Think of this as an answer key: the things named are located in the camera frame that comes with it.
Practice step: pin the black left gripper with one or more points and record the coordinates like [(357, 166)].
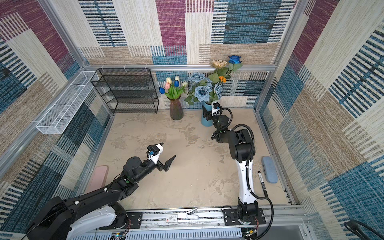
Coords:
[(165, 167)]

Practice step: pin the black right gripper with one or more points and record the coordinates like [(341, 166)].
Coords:
[(208, 114)]

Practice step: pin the teal cylindrical vase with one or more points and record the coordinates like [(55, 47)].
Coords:
[(206, 110)]

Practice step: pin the dusty blue hydrangea bunch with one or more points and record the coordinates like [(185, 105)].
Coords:
[(202, 89)]

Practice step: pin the orange marigold flower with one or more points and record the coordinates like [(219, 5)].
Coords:
[(222, 79)]

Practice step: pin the pink ribbed glass vase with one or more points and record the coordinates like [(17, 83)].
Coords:
[(176, 109)]

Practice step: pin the cream dahlia flower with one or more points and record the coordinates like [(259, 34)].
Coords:
[(220, 71)]

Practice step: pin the blue rose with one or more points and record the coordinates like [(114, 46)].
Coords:
[(235, 63)]

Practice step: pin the yellow tulip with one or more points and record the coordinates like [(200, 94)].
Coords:
[(169, 80)]

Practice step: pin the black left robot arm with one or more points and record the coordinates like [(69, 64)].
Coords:
[(67, 219)]

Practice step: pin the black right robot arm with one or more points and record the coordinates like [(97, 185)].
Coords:
[(241, 141)]

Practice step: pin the pink glasses case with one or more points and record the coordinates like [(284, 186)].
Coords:
[(98, 179)]

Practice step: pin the black white marker pen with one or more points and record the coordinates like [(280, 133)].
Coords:
[(262, 184)]

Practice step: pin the blue glasses case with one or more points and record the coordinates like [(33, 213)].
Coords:
[(270, 170)]

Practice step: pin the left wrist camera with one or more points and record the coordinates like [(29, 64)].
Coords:
[(153, 156)]

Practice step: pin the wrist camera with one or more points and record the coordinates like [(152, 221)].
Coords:
[(153, 156), (216, 109)]

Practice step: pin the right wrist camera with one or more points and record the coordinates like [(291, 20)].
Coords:
[(216, 109)]

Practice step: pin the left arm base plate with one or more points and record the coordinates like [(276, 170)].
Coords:
[(129, 220)]

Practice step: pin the black wire mesh shelf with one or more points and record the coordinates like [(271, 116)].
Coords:
[(131, 90)]

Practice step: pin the aluminium mounting rail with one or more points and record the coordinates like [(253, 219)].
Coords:
[(150, 220)]

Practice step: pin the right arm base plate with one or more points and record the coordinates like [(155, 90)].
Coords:
[(233, 217)]

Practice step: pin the white wire mesh basket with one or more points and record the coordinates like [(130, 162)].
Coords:
[(58, 117)]

